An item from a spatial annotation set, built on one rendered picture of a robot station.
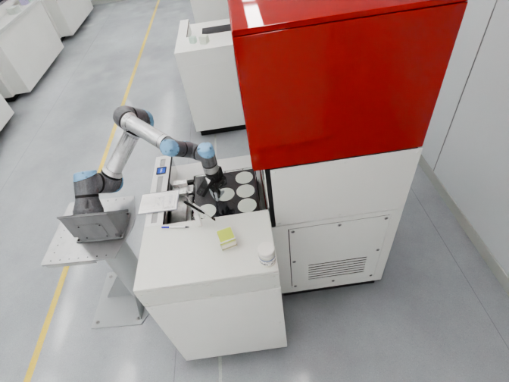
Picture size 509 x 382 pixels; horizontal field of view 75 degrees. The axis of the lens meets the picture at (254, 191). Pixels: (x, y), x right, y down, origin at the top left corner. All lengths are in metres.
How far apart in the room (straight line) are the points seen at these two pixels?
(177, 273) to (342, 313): 1.28
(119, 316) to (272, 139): 1.81
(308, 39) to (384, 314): 1.83
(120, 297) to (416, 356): 2.03
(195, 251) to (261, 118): 0.67
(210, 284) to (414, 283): 1.58
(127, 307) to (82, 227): 0.94
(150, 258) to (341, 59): 1.14
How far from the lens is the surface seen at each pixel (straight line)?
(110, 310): 2.75
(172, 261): 1.56
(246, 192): 1.83
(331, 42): 1.21
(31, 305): 3.14
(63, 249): 2.09
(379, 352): 2.37
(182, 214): 1.83
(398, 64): 1.34
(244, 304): 1.67
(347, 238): 1.96
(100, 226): 1.90
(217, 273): 1.47
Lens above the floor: 2.20
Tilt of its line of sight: 45 degrees down
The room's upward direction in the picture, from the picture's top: 9 degrees counter-clockwise
